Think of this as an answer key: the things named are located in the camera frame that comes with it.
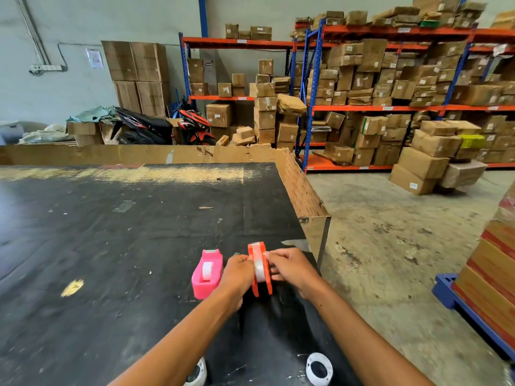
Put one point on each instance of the person's right hand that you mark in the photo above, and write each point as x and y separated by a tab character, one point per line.
295	273

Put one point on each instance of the person's left hand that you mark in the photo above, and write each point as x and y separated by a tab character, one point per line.
235	283

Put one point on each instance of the person's right fingers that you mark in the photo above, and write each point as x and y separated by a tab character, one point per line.
274	263

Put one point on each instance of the person's left fingers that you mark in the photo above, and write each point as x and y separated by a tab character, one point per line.
244	262

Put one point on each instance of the orange tape dispenser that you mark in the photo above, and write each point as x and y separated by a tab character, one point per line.
261	288

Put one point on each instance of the person's right forearm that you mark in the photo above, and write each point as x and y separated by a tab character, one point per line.
358	337

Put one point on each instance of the person's left forearm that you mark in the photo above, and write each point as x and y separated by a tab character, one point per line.
181	343

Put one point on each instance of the clear tape roll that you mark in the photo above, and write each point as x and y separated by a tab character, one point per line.
206	271
259	273

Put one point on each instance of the pink tape dispenser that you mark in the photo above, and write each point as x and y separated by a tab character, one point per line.
201	287

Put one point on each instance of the white tape roll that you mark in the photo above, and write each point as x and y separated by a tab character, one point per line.
200	373
310	369

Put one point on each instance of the clear tape strip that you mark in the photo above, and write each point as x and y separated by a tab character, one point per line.
124	206

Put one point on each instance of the red and black motorcycle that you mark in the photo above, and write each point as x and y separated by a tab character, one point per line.
195	126

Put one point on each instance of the cardboard boxes on narrow rack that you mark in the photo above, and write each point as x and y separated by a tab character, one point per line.
264	112

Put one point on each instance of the blue plastic pallet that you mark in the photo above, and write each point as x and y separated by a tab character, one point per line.
444	287

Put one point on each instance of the yellow paper scrap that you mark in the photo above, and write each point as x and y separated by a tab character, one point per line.
72	287

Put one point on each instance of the wide blue orange shelving rack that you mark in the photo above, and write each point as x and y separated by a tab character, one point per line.
362	108

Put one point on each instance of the large brown cardboard box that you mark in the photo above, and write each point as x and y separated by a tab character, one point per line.
128	96
149	62
120	60
153	98

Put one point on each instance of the floor pile of cardboard boxes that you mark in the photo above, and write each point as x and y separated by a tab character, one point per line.
434	146

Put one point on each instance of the cardboard boxes on wide rack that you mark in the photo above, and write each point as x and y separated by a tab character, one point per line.
362	80

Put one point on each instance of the low brown cardboard box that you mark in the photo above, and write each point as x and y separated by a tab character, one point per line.
84	132

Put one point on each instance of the green tarp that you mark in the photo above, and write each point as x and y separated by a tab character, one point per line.
92	114

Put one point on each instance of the red striped boxes stack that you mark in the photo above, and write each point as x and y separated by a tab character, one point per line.
493	269

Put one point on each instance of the narrow blue orange shelving rack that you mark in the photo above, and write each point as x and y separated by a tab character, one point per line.
237	42

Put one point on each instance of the white sacks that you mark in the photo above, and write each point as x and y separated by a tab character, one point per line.
44	136

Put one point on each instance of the blue steel pillar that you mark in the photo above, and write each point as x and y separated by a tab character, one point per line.
202	16

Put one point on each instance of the white paper notice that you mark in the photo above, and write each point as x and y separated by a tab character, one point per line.
95	58

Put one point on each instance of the white power strip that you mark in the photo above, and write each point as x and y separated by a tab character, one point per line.
47	68

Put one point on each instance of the cardboard table edge wall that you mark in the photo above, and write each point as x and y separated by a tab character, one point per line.
299	192

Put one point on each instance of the grey wall conduit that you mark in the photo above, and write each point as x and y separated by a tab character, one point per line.
32	32

